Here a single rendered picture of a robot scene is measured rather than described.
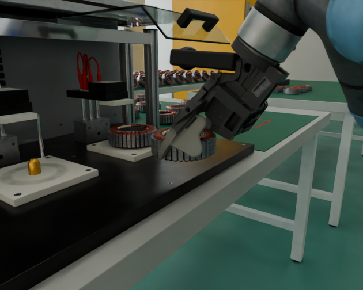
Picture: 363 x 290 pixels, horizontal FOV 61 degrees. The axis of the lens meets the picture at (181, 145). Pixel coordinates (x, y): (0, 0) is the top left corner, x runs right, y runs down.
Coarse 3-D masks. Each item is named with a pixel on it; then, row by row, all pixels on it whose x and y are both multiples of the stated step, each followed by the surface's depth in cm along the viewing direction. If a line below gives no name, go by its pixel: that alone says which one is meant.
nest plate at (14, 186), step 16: (48, 160) 60; (64, 160) 60; (0, 176) 52; (16, 176) 52; (32, 176) 52; (48, 176) 52; (64, 176) 52; (80, 176) 52; (96, 176) 55; (0, 192) 45; (16, 192) 45; (32, 192) 45; (48, 192) 47
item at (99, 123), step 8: (80, 120) 77; (88, 120) 77; (96, 120) 77; (104, 120) 79; (80, 128) 76; (88, 128) 76; (96, 128) 78; (104, 128) 80; (80, 136) 77; (88, 136) 76; (96, 136) 78; (104, 136) 80
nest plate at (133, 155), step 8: (96, 144) 71; (104, 144) 71; (104, 152) 67; (112, 152) 66; (120, 152) 65; (128, 152) 65; (136, 152) 65; (144, 152) 65; (128, 160) 63; (136, 160) 63
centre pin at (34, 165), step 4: (32, 160) 52; (36, 160) 52; (28, 164) 52; (32, 164) 52; (36, 164) 52; (28, 168) 52; (32, 168) 52; (36, 168) 52; (40, 168) 53; (32, 172) 52; (36, 172) 52; (40, 172) 53
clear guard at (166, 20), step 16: (64, 16) 66; (80, 16) 65; (96, 16) 65; (112, 16) 65; (128, 16) 65; (144, 16) 65; (160, 16) 55; (176, 16) 60; (176, 32) 56; (192, 32) 60; (208, 32) 66
